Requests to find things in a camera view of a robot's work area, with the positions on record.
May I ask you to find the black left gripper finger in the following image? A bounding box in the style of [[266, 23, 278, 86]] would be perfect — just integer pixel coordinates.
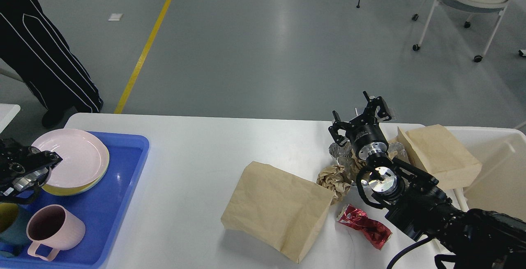
[[29, 146, 63, 173]]

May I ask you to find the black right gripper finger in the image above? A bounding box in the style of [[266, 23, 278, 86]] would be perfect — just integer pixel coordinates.
[[328, 111, 354, 147], [356, 92, 392, 127]]

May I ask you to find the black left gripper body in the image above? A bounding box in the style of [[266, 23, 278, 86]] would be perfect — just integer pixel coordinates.
[[0, 146, 51, 204]]

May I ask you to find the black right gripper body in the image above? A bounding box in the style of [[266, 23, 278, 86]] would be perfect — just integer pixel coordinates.
[[348, 123, 389, 161]]

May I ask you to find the pink plate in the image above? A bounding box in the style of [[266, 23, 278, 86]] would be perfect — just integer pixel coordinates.
[[32, 128, 110, 188]]

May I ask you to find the pink mug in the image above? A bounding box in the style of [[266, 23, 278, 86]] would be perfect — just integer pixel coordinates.
[[26, 204, 86, 262]]

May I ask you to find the small brown paper bag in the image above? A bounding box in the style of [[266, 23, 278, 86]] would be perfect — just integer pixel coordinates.
[[391, 125, 482, 190]]

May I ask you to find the large brown paper bag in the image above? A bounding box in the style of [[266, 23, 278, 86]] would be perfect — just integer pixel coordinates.
[[221, 161, 334, 263]]

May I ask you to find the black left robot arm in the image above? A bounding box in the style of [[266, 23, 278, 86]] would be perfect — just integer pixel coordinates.
[[0, 138, 62, 205]]

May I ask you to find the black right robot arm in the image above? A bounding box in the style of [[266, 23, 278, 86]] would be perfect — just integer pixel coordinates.
[[328, 91, 526, 269]]

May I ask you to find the yellow plate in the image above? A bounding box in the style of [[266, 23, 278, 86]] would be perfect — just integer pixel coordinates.
[[43, 145, 110, 196]]

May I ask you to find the crumpled brown paper ball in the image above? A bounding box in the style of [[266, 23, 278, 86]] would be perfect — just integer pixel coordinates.
[[316, 165, 351, 205]]

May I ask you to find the white side table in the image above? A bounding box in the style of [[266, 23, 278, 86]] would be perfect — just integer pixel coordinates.
[[0, 103, 21, 133]]

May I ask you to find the blue plastic tray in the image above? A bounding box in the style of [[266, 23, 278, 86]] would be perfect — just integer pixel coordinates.
[[0, 132, 150, 269]]

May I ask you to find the red foil wrapper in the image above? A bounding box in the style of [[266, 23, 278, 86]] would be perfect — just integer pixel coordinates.
[[336, 204, 392, 250]]

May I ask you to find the person in black tracksuit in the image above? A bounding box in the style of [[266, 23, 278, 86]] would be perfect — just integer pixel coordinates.
[[0, 0, 104, 128]]

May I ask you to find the white plastic bin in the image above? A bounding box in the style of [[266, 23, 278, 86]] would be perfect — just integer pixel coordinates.
[[447, 126, 526, 221]]

